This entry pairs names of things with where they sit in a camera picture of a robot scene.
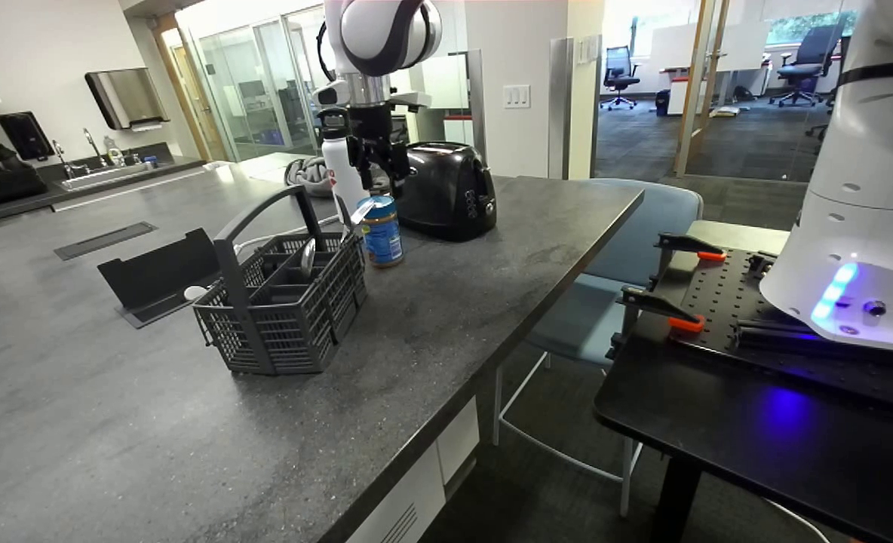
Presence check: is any orange handled clamp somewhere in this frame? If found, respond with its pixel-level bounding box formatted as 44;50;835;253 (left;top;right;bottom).
622;289;705;335
655;235;726;265

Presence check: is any black office chair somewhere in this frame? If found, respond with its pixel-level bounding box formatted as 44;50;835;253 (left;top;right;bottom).
782;26;841;103

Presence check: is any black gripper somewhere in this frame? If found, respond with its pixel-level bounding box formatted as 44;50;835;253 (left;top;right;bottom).
346;107;409;194

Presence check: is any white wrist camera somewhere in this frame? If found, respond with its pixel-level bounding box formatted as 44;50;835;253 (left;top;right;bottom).
314;89;349;112

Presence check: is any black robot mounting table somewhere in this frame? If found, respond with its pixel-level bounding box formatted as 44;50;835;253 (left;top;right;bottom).
593;252;893;543

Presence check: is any black toaster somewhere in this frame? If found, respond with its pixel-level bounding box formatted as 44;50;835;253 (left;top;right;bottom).
394;141;498;243

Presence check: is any blue jar lid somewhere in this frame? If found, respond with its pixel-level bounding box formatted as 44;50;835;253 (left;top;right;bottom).
349;196;394;220

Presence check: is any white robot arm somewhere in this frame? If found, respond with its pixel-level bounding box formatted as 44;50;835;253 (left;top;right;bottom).
322;0;893;350

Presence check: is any wall paper towel dispenser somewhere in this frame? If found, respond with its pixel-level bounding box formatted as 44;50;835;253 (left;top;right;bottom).
83;67;162;131

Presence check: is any light blue chair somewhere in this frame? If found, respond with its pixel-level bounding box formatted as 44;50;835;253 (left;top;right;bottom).
495;179;705;521

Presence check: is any small jar blue label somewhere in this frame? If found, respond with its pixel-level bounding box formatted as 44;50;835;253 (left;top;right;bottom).
353;206;403;265

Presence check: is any black cutlery basket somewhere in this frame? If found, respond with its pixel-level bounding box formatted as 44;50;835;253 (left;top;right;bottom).
193;189;369;379

